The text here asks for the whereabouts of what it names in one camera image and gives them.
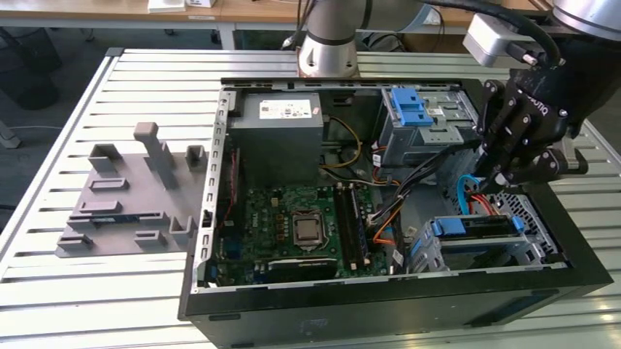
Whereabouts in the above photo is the orange wire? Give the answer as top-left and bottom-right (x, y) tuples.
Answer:
(372, 225), (403, 245)

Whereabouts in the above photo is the grey parts rack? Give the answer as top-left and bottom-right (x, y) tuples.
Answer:
(54, 121), (212, 260)

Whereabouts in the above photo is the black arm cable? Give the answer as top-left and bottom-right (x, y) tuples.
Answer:
(420, 0), (566, 68)

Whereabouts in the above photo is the wooden desk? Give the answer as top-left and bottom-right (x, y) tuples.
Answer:
(232, 0), (486, 55)
(0, 0), (236, 41)

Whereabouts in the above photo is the green motherboard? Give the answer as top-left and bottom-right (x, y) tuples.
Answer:
(215, 184), (403, 286)

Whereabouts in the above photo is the black red power wire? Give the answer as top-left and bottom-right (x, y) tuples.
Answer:
(466, 192), (506, 220)

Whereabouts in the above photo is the hard disk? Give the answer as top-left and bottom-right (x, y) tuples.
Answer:
(431, 214), (523, 239)

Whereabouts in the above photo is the blue data wire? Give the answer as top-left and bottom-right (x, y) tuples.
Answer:
(455, 174), (487, 219)

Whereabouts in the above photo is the CPU socket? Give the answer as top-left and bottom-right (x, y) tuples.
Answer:
(289, 209), (329, 252)

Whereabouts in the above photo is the yellow wire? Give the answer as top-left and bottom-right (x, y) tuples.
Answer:
(319, 115), (363, 170)

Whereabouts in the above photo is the black cable bundle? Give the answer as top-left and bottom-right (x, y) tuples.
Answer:
(378, 143), (480, 226)

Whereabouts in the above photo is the black graphics card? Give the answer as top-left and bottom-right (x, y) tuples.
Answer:
(264, 256), (339, 283)

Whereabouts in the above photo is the metal drive cage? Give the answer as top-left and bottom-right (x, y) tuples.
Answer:
(378, 87), (486, 168)

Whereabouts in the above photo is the silver CPU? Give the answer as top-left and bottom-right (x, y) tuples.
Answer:
(293, 219), (321, 245)

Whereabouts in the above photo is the black PC case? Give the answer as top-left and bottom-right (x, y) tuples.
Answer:
(176, 76), (615, 349)

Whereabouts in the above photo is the blue drive latch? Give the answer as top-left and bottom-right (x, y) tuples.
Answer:
(390, 88), (432, 127)

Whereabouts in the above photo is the black bin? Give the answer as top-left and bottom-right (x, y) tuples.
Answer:
(0, 27), (62, 110)

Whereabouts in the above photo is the dark blue RAM stick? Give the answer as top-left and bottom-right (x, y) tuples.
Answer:
(347, 183), (374, 266)

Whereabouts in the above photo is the metal disk bay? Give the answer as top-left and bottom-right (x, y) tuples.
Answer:
(404, 214), (569, 273)

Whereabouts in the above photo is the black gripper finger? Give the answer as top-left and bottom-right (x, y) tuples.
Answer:
(474, 79), (523, 194)
(502, 146), (590, 188)

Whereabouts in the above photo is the grey power supply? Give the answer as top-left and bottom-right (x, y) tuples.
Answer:
(227, 91), (324, 188)

